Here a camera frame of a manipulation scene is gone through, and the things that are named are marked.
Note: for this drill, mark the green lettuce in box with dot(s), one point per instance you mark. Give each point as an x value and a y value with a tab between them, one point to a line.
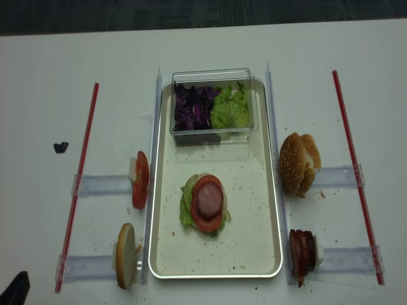
230	109

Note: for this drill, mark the lettuce leaf under stack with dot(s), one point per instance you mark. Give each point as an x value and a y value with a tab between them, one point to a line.
186	217

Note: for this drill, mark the tomato slice on stack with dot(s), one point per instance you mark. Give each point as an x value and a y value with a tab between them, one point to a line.
204	224

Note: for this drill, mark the upright tomato slices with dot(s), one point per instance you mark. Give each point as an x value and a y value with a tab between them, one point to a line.
140	186

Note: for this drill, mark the sliced meat patties row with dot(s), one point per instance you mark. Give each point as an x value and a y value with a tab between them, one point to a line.
303	251

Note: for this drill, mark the clear plastic salad box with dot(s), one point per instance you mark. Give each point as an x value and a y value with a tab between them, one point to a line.
215	78

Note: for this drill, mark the ham slice on stack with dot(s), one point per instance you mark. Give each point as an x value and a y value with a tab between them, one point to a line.
209	200

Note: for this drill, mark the shredded purple cabbage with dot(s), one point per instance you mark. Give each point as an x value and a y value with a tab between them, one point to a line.
193	107

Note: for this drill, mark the upper left clear holder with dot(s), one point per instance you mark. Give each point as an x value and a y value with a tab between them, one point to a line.
94	185

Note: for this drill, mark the clear holder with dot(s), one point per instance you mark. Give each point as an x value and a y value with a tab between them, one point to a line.
94	185
348	176
364	259
88	267

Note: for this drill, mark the sesame bun front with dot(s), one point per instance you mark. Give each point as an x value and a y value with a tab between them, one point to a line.
292	163

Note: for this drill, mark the white metal tray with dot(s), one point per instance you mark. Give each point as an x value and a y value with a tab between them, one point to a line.
249	245

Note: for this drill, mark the sesame bun rear torn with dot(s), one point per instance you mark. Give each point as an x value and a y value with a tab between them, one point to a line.
312	164

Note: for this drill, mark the upright bottom bun slice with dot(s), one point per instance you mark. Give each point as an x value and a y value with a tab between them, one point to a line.
125	256

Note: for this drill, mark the left red strip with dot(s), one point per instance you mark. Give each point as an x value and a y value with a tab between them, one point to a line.
75	187

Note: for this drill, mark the red strip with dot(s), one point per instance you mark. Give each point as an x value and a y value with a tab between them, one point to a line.
75	187
362	196

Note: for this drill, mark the upper right clear holder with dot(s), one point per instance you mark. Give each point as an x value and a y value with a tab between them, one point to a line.
348	176

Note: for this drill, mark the stray purple cabbage piece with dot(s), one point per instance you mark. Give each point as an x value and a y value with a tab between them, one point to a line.
60	148

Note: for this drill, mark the lower left clear holder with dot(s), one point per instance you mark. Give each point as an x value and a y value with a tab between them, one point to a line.
88	267

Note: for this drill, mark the lower right clear holder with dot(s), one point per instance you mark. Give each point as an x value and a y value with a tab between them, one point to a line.
364	259

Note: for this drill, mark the right red strip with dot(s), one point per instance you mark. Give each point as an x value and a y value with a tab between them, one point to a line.
362	196

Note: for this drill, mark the black object at edge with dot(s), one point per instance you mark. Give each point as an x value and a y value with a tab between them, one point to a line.
17	291

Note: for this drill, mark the left clear divider rail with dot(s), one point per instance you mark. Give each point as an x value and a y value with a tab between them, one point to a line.
152	152

